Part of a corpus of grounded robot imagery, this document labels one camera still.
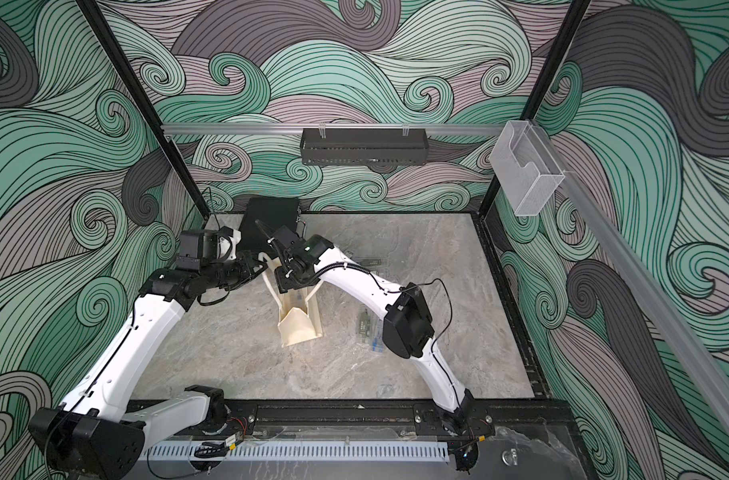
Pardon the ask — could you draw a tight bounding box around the white slotted cable duct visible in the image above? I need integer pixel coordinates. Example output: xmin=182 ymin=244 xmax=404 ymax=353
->
xmin=140 ymin=440 xmax=451 ymax=463

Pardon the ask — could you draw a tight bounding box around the aluminium right rail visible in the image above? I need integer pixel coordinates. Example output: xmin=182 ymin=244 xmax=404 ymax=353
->
xmin=531 ymin=125 xmax=729 ymax=463

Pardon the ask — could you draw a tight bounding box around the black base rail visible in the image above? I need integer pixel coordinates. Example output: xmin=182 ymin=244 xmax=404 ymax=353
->
xmin=174 ymin=398 xmax=574 ymax=438

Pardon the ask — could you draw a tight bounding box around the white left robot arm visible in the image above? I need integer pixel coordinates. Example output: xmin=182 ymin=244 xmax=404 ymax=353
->
xmin=28 ymin=252 xmax=268 ymax=479

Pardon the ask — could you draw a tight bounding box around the clear compass set green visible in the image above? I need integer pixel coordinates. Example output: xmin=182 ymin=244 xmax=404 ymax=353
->
xmin=356 ymin=307 xmax=373 ymax=344

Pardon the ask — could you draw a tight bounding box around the clear compass case green label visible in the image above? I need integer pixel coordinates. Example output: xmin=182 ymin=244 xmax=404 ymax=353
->
xmin=360 ymin=258 xmax=384 ymax=268

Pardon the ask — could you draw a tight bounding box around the black enclosure corner post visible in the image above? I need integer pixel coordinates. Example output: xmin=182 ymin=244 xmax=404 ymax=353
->
xmin=479 ymin=1 xmax=591 ymax=219

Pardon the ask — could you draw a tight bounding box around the black wall tray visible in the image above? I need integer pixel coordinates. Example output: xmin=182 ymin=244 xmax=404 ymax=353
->
xmin=300 ymin=129 xmax=430 ymax=166

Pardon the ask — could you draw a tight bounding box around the cream canvas tote bag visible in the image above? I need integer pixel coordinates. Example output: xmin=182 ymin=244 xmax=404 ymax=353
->
xmin=258 ymin=252 xmax=324 ymax=347

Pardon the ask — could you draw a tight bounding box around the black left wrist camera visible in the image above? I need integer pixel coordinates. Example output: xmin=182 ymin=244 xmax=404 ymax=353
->
xmin=174 ymin=226 xmax=242 ymax=272

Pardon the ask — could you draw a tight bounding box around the black case with latches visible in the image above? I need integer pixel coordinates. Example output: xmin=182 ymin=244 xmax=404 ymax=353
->
xmin=236 ymin=197 xmax=300 ymax=258

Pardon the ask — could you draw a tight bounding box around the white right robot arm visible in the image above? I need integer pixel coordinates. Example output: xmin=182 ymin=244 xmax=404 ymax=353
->
xmin=266 ymin=227 xmax=474 ymax=435

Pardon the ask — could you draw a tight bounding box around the clear acrylic wall holder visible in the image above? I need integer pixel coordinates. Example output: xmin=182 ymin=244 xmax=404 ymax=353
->
xmin=489 ymin=120 xmax=565 ymax=217

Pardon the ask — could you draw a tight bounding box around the aluminium back rail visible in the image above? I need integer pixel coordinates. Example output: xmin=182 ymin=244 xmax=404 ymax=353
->
xmin=162 ymin=122 xmax=505 ymax=137

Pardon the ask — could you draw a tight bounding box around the clear compass set blue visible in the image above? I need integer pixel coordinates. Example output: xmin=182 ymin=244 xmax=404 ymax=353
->
xmin=370 ymin=317 xmax=386 ymax=353

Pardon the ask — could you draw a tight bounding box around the aluminium rail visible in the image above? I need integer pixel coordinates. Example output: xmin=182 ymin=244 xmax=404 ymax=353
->
xmin=162 ymin=122 xmax=505 ymax=137
xmin=531 ymin=125 xmax=729 ymax=463

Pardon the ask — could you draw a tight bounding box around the black left corner post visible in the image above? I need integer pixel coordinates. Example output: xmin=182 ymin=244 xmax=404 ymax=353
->
xmin=76 ymin=0 xmax=210 ymax=220

